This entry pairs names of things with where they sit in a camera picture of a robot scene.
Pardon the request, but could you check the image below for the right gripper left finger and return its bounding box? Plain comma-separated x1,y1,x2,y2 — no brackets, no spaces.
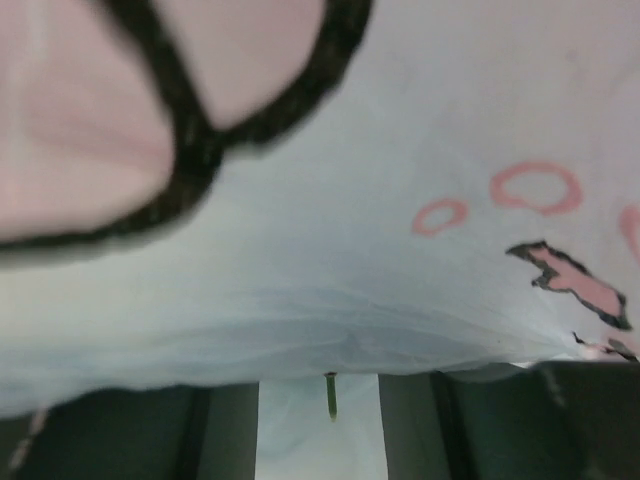
1,384,259,480

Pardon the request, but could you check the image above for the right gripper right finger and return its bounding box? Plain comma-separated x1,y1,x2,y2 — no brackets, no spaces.
378,362,639,480

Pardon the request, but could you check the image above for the light blue printed plastic bag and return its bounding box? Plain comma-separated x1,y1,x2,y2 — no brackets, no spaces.
1,1,639,479

